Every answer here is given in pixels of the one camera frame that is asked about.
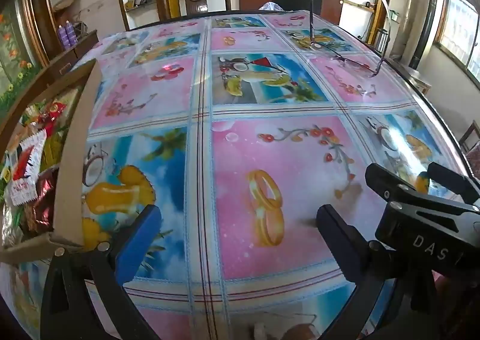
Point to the flower wall mural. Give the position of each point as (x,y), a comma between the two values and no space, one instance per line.
(11,43)

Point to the wooden cabinet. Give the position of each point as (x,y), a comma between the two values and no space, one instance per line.
(71,58)

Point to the printed tablecloth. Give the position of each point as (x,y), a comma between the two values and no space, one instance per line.
(262,144)

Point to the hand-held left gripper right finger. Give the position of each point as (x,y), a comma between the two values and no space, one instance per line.
(337,238)

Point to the wooden side table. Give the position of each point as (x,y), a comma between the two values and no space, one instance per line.
(412,75)

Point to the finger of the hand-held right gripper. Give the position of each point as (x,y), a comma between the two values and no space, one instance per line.
(450,180)
(386,180)

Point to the window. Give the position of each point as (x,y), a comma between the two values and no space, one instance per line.
(459,24)

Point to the white plastic bag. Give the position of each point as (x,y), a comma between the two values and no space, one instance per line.
(272,6)

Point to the plain wooden chair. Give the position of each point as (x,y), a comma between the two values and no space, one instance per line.
(470,148)

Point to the eyeglasses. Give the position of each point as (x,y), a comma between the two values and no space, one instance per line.
(318,42)

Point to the standing air conditioner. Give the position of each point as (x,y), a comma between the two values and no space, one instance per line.
(430,24)

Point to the cardboard box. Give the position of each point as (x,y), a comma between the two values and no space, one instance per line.
(71,174)

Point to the white red snack packet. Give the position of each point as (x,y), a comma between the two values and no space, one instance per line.
(28,159)

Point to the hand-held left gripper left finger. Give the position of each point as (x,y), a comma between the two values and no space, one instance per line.
(138,242)

